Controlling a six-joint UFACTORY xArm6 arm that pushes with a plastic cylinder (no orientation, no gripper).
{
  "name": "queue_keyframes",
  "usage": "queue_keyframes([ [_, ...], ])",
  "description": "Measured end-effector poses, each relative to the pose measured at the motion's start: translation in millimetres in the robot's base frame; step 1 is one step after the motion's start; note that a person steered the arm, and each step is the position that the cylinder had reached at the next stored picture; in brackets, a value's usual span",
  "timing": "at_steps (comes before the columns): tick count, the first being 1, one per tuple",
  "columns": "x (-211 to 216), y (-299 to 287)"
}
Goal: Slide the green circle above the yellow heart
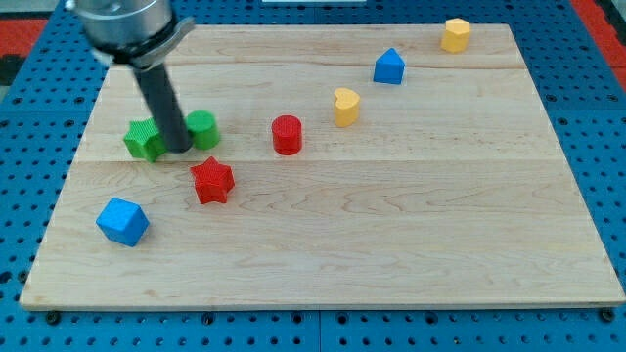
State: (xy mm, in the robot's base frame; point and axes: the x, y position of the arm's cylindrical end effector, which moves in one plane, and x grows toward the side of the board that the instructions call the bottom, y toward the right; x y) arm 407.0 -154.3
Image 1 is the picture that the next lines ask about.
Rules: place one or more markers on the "blue pentagon block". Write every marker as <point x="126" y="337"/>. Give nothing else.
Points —
<point x="389" y="68"/>

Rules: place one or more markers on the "green cylinder block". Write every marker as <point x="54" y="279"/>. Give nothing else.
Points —
<point x="203" y="128"/>

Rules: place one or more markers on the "red cylinder block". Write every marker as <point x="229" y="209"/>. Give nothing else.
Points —
<point x="287" y="134"/>

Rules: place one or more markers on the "red star block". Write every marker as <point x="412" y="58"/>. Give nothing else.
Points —
<point x="212" y="181"/>

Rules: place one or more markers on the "blue cube block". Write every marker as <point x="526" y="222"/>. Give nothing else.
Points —
<point x="123" y="221"/>

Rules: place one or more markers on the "wooden board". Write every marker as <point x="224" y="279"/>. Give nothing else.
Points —
<point x="450" y="191"/>

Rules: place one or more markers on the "yellow heart block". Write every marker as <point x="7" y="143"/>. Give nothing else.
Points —
<point x="346" y="106"/>

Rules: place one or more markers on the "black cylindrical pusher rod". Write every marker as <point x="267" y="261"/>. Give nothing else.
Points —
<point x="161" y="100"/>

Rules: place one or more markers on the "yellow hexagon block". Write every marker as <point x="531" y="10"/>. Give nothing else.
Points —
<point x="456" y="36"/>

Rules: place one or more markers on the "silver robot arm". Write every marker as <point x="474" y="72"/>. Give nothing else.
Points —
<point x="140" y="34"/>

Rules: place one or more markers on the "green star block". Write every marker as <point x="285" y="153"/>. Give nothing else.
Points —
<point x="143" y="140"/>

